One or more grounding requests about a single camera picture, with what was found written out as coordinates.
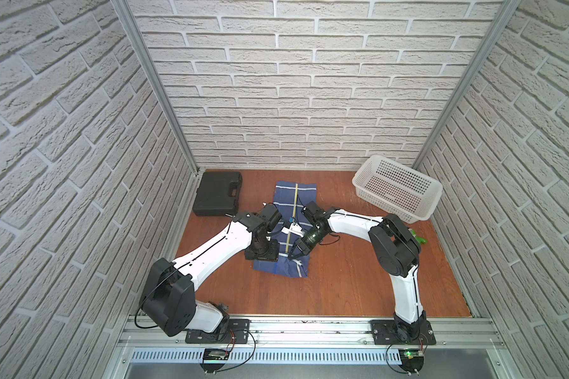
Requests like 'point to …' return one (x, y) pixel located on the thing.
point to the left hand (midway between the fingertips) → (271, 253)
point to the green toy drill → (420, 239)
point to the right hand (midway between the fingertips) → (294, 256)
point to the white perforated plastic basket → (397, 189)
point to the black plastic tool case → (218, 194)
